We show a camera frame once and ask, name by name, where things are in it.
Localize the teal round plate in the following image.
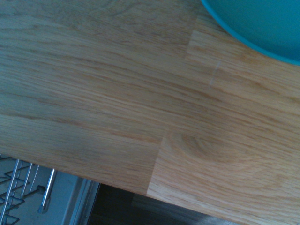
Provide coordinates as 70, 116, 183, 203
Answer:
200, 0, 300, 66

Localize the metal wire dishwasher rack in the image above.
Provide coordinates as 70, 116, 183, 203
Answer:
0, 153, 58, 225

